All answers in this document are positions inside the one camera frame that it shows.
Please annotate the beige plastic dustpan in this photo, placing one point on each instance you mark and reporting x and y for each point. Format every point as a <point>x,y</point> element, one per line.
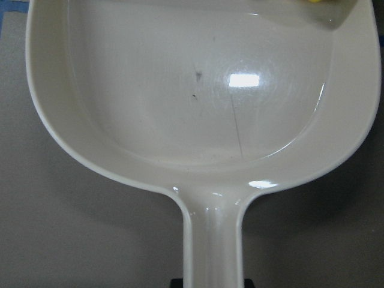
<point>210,103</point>

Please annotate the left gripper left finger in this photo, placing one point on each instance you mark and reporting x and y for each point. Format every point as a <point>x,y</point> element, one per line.
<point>177,283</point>

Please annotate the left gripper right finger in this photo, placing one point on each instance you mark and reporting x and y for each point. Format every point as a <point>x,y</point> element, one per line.
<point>248,283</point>

